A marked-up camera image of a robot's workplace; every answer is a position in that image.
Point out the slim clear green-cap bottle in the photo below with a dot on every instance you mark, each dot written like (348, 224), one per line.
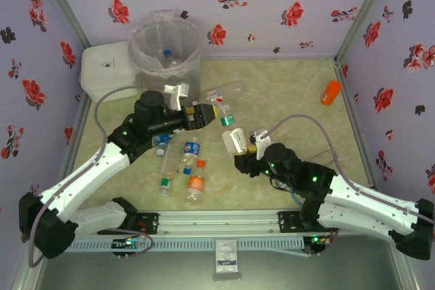
(165, 181)

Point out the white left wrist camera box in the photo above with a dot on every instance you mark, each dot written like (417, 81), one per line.
(176, 96)

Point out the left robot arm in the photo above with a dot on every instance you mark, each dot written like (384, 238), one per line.
(91, 171)

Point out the aluminium corner post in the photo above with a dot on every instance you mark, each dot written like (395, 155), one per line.
(363, 11)
(67, 8)

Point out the orange pill bottle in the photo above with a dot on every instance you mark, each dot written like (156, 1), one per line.
(331, 92)

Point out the aluminium lower frame bar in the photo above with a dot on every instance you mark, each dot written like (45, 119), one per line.
(23, 273)
(409, 274)

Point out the aluminium front rail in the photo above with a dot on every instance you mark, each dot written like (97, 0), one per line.
(217, 222)

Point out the white label card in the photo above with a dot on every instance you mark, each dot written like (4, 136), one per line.
(226, 252)

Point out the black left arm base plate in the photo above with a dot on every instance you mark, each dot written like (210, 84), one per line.
(149, 222)

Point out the blue-label white-cap plastic bottle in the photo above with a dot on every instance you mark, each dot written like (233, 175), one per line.
(163, 140)

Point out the white-label green-cap plastic bottle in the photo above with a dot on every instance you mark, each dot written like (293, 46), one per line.
(234, 140)

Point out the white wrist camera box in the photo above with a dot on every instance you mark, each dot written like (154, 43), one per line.
(176, 96)
(261, 144)

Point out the transparent plastic bin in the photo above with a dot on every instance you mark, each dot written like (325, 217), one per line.
(192, 72)

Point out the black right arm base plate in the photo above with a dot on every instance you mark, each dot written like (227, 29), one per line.
(289, 222)

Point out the orange-label orange-cap bottle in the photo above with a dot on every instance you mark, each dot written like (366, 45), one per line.
(196, 184)

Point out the wide clear green-cap bottle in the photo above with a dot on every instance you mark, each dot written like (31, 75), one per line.
(227, 120)

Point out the Pepsi bottle blue cap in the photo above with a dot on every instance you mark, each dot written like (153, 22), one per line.
(170, 60)
(191, 148)

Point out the clear plastic bin liner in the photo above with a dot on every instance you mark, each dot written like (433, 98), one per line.
(142, 52)

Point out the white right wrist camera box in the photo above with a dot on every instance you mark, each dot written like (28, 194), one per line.
(261, 144)

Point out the white lidded storage box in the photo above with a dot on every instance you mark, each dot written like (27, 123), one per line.
(105, 72)

